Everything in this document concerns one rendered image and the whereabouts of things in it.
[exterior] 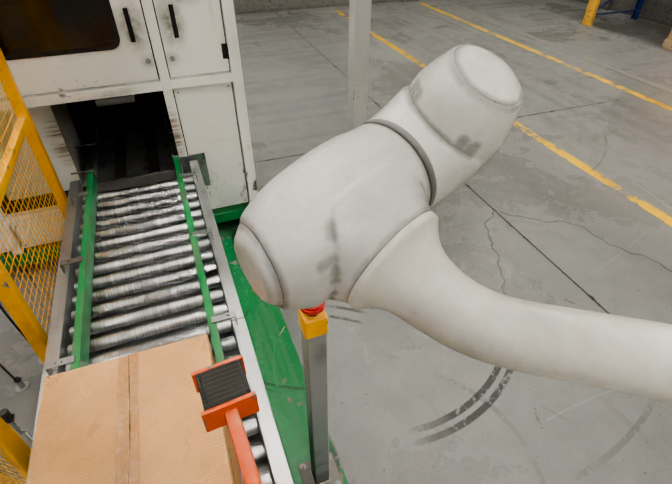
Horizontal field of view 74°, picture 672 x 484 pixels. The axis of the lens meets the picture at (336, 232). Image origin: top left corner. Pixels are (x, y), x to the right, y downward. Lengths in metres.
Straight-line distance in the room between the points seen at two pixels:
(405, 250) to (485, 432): 1.97
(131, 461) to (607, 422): 2.01
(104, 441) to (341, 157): 0.97
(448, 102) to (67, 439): 1.09
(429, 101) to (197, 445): 0.92
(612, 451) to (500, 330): 2.11
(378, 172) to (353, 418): 1.91
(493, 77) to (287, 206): 0.20
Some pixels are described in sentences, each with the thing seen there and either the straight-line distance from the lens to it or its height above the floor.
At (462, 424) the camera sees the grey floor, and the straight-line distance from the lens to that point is 2.26.
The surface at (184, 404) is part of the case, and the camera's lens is 1.19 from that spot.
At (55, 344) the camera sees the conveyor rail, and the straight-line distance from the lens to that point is 1.97.
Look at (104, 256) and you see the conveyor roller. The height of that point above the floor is 0.54.
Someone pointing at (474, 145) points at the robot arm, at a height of 1.74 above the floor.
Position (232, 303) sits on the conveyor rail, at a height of 0.59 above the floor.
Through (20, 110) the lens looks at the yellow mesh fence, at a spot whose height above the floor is 1.04.
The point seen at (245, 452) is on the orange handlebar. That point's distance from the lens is 0.72.
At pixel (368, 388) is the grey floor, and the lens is 2.29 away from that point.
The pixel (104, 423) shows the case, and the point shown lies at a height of 0.95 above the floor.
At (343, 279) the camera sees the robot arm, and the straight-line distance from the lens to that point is 0.33.
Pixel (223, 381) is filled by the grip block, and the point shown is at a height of 1.30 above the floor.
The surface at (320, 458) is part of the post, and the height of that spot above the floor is 0.22.
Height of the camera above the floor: 1.92
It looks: 38 degrees down
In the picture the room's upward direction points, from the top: straight up
